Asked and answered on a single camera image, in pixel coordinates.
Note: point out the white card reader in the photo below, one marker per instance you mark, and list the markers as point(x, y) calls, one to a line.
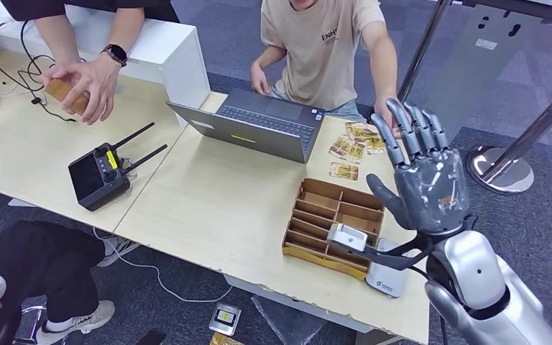
point(385, 285)

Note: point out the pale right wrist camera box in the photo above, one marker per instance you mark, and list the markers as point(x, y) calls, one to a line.
point(347, 236)

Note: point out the brown wooden block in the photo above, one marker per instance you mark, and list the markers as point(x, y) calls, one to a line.
point(64, 93)

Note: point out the grey panel with holes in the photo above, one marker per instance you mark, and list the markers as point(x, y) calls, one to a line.
point(476, 71)

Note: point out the white counter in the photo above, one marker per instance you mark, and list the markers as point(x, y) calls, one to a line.
point(176, 71)

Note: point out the white desk frame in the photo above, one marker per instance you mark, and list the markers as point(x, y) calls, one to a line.
point(281, 295)

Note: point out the person's left forearm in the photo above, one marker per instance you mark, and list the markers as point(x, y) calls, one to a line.
point(383, 66)
point(128, 28)

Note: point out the brown divided organizer box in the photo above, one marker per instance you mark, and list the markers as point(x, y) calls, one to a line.
point(321, 264)

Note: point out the person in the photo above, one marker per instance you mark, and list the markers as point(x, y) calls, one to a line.
point(319, 62)
point(33, 266)
point(33, 7)

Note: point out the black remote controller with antennas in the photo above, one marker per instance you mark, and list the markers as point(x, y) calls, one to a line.
point(92, 181)

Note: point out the chrome chair leg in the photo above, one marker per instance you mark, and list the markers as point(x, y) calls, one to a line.
point(30, 326)

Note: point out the white sneaker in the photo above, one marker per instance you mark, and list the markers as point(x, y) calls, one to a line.
point(83, 321)
point(119, 250)

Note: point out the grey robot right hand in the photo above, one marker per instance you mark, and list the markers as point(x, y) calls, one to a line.
point(430, 195)

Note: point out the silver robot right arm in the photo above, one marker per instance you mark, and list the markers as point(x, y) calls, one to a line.
point(476, 271)

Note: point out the black beam with red end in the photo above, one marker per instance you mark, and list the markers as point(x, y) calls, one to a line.
point(519, 7)

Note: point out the silver device with yellow sticker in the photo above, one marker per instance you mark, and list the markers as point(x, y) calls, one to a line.
point(225, 318)

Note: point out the black wrist watch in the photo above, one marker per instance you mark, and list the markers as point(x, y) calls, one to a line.
point(116, 53)

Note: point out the person's right hand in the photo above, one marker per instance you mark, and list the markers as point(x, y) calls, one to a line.
point(59, 71)
point(260, 78)

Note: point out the gold card pack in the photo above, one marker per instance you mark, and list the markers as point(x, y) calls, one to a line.
point(221, 340)

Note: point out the person's right forearm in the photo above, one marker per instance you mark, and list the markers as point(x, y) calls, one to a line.
point(59, 43)
point(271, 57)

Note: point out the chrome stanchion post black base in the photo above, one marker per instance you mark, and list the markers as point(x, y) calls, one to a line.
point(423, 50)

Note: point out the grey laptop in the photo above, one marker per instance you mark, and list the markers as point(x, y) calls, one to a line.
point(247, 133)

